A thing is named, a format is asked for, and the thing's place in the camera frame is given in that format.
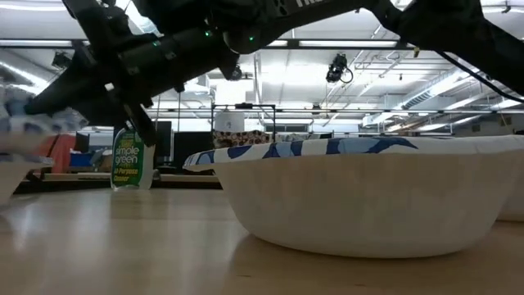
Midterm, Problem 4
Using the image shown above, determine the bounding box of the black overhead crossbar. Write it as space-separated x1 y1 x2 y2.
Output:
0 39 417 52

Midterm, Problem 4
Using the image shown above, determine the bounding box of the brown spotted cloth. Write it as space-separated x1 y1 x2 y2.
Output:
212 129 273 149

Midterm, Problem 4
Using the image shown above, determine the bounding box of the orange cloth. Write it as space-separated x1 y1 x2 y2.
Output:
38 134 78 174

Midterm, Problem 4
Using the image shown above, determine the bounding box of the black panel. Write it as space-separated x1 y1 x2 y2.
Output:
174 130 214 175

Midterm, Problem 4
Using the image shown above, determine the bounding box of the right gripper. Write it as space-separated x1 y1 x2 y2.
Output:
23 27 242 148

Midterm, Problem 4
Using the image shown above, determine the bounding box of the wooden bench with black edge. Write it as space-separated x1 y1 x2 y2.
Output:
14 172 224 193

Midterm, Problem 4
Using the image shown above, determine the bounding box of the thin black frame rail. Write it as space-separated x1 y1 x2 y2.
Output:
147 107 524 116

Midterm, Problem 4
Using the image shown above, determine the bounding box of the black monitor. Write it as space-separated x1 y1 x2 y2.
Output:
154 120 173 167

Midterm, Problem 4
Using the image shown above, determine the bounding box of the green cleaner spray bottle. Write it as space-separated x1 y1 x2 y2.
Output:
110 125 156 192

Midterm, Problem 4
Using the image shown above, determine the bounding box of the black overhead camera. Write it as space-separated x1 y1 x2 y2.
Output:
325 52 355 85

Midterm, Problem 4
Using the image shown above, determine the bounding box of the blue bin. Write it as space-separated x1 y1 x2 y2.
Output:
69 152 94 168

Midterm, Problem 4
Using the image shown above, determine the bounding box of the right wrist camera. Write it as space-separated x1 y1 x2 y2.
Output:
61 0 136 54

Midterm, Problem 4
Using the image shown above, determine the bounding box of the white paper towel roll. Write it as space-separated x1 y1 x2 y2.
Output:
214 111 246 133

